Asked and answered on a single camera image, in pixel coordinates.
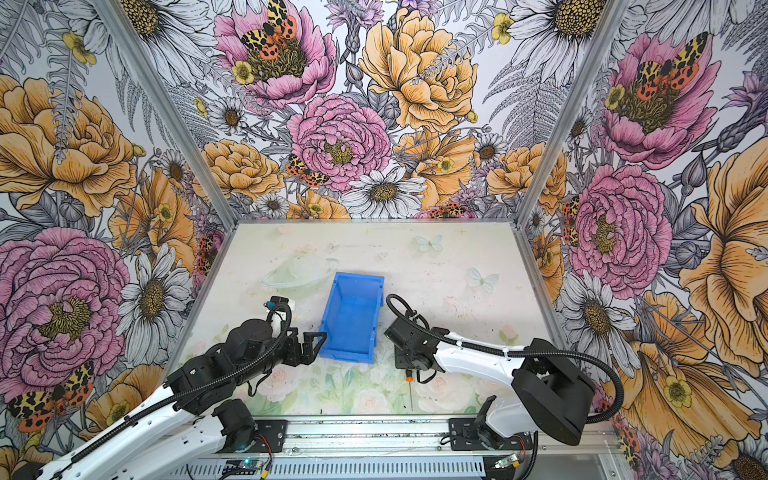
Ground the orange black screwdriver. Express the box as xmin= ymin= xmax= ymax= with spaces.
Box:
xmin=405 ymin=369 xmax=414 ymax=411

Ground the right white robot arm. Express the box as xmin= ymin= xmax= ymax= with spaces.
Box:
xmin=385 ymin=318 xmax=595 ymax=446

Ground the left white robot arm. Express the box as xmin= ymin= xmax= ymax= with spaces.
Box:
xmin=10 ymin=319 xmax=327 ymax=479

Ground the blue plastic bin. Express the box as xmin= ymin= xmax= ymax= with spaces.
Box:
xmin=319 ymin=272 xmax=385 ymax=364

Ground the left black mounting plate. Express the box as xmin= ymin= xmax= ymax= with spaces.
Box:
xmin=249 ymin=419 xmax=289 ymax=454

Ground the black mounting plate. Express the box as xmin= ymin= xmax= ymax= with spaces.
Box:
xmin=249 ymin=419 xmax=289 ymax=454
xmin=448 ymin=417 xmax=487 ymax=451

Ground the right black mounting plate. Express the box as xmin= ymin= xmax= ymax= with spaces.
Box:
xmin=448 ymin=417 xmax=487 ymax=451

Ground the right black corrugated cable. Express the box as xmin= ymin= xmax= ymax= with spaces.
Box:
xmin=385 ymin=293 xmax=625 ymax=425

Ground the black corrugated cable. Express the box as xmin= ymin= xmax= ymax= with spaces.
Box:
xmin=59 ymin=295 xmax=294 ymax=469
xmin=385 ymin=293 xmax=625 ymax=425

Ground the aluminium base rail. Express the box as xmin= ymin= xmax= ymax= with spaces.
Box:
xmin=173 ymin=413 xmax=619 ymax=463

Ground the left black corrugated cable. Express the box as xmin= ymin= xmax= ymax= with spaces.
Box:
xmin=59 ymin=295 xmax=294 ymax=469

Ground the white vented cable duct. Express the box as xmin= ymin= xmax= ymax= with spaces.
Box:
xmin=167 ymin=456 xmax=486 ymax=479

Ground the aluminium corner post left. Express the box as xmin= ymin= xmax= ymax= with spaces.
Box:
xmin=94 ymin=1 xmax=238 ymax=233

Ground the aluminium corner post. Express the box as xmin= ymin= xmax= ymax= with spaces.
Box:
xmin=515 ymin=0 xmax=630 ymax=229
xmin=94 ymin=1 xmax=238 ymax=233

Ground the aluminium corner post right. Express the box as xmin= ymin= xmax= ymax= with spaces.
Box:
xmin=515 ymin=0 xmax=630 ymax=229

